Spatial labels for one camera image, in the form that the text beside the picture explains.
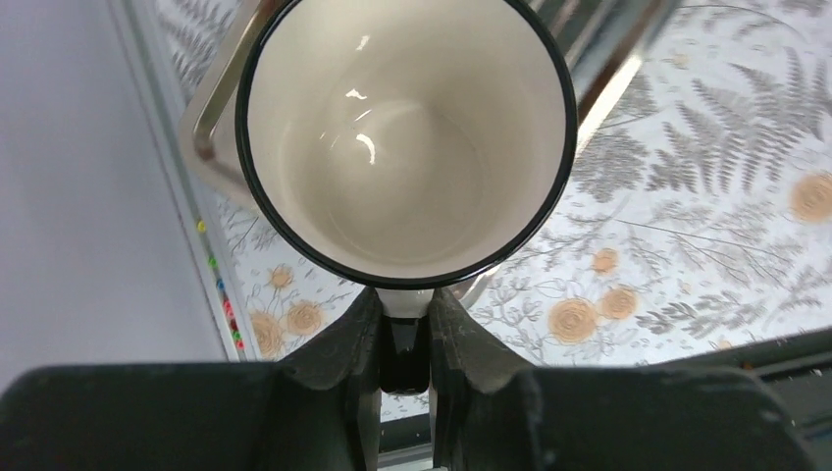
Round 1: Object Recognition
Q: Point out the white mug black rim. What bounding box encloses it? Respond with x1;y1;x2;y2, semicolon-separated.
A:
234;1;578;395

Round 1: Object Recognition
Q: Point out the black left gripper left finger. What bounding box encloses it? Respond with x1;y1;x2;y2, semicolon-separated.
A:
1;288;383;470

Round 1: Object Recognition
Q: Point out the aluminium frame rail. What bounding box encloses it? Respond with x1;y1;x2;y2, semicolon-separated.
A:
108;1;261;362

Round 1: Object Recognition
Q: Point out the metal tray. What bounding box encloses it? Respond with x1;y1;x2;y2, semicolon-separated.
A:
179;0;677;310

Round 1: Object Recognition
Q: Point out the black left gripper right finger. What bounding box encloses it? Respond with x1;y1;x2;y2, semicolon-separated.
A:
429;290;831;470

